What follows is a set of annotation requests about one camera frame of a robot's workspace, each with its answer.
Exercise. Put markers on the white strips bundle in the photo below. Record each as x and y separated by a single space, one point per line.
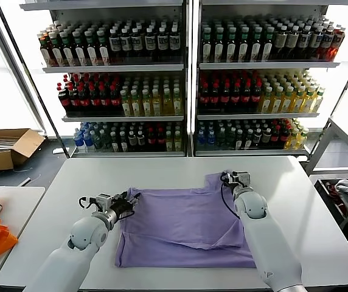
3 143

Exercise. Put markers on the dark tea bottle green label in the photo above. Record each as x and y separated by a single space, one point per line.
255 48
91 52
54 53
218 48
79 53
103 51
206 48
231 48
267 48
67 53
243 48

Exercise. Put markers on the dark drink bottle beige label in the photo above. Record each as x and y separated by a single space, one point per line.
292 41
280 41

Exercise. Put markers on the dark drink bottle navy label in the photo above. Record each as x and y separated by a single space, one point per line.
126 42
162 41
150 41
315 39
136 42
304 39
174 40
114 42

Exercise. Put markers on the blue water bottle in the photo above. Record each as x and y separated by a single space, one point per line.
201 137
77 141
87 143
211 137

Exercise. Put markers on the purple T-shirt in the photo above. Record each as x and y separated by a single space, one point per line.
177 219

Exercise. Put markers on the dark bottle white label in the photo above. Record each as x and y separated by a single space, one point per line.
248 141
114 143
123 143
238 141

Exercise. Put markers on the dark bottle grey label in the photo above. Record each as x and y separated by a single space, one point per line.
140 140
132 140
266 135
257 135

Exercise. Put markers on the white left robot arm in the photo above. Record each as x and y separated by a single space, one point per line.
82 234

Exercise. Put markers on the white side table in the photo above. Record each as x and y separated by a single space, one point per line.
19 207

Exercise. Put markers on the grey metal shelf unit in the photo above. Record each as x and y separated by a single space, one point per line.
268 64
113 67

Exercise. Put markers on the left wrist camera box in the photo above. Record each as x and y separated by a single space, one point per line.
104 200

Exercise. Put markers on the small white floor object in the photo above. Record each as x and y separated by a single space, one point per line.
59 151

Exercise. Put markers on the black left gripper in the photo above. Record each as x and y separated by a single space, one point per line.
122 208

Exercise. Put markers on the white floor strip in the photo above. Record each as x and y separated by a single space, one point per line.
25 182

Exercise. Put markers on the red crumpled garment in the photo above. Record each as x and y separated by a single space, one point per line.
333 190

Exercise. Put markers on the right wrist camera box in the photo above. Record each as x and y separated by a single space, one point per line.
244 180

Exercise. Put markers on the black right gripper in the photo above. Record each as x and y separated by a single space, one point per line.
232 179

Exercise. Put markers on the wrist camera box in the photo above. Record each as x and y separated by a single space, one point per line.
244 180
104 200

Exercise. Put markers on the yellow-green drink bottle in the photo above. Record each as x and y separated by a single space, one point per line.
177 143
169 143

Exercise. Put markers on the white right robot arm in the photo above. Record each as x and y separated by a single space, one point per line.
253 207

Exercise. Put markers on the green drink bottle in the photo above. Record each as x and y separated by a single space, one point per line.
230 138
221 138
97 141
105 141

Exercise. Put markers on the yellow juice bottle green label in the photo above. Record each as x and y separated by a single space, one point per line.
317 102
308 103
286 103
135 106
177 106
125 106
297 103
291 140
301 139
168 106
156 106
276 103
265 103
146 106

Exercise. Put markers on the cola bottle red cap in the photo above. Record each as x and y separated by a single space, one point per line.
161 138
224 98
104 102
83 102
284 134
235 98
151 138
203 98
255 98
275 135
94 102
245 98
62 102
214 98
115 102
72 102

